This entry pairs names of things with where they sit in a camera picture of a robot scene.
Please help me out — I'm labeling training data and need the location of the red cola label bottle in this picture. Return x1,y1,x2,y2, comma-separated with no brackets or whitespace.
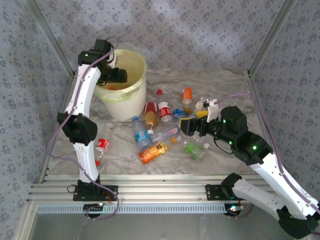
94,123,114,167

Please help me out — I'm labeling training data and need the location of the aluminium upright post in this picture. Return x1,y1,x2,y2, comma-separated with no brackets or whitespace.
247,0,300,77
24,0,77,77

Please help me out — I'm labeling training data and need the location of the purple cable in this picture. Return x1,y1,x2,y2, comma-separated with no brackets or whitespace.
215,91,320,220
46,36,120,221

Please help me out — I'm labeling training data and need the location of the white ribbed plastic bin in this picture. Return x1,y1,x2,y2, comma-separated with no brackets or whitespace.
93,48,148,123

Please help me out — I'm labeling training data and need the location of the translucent yellow-green bin liner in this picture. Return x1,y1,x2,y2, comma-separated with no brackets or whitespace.
93,42,148,103

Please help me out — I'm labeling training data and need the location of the white illustrated label tea bottle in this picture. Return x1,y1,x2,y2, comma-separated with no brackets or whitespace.
186,97,206,120

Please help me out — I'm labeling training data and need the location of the red and gold label bottle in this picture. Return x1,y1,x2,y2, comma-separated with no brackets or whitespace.
144,101,160,137

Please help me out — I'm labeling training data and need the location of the clear unlabelled bottle white cap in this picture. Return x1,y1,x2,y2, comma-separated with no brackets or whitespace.
193,134,210,149

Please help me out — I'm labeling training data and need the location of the aluminium frame leg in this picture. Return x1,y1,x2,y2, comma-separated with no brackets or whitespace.
13,202,38,240

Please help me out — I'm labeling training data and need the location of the orange label bottle gold cap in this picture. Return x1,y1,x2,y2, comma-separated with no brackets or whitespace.
181,86,194,114

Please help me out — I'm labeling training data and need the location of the purple label clear bottle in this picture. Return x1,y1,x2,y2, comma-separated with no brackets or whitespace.
149,124,182,144

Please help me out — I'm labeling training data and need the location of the aluminium table edge bar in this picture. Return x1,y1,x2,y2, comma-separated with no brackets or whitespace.
43,174,286,183

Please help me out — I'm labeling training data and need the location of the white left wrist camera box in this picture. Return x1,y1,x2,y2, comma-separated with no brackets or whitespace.
107,53,119,69

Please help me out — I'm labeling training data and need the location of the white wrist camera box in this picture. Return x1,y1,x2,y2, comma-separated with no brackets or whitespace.
203,98,219,123
107,53,119,69

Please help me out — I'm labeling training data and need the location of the grey slotted cable duct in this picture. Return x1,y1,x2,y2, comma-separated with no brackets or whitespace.
36,203,247,215

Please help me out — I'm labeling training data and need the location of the wide aluminium base beam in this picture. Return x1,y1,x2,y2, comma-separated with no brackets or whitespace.
26,182,300,203

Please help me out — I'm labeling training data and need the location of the black circuit board with LED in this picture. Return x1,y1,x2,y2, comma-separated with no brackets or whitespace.
224,203,245,217
83,203,105,218

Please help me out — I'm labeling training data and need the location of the blue label water bottle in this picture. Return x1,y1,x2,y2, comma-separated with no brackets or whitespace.
131,115,152,151

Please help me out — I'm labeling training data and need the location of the red white label water bottle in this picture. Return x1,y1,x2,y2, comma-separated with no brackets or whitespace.
156,89,173,123

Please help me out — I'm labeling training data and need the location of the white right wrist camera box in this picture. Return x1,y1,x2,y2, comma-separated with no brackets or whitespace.
203,98,219,123

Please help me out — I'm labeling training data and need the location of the small blue label bottle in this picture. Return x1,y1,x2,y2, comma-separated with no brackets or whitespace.
171,107,187,122

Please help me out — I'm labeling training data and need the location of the orange juice bottle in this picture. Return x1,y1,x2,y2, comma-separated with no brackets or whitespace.
137,137,178,165

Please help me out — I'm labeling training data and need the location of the green label bottle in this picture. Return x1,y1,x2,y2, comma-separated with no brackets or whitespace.
176,135,205,161

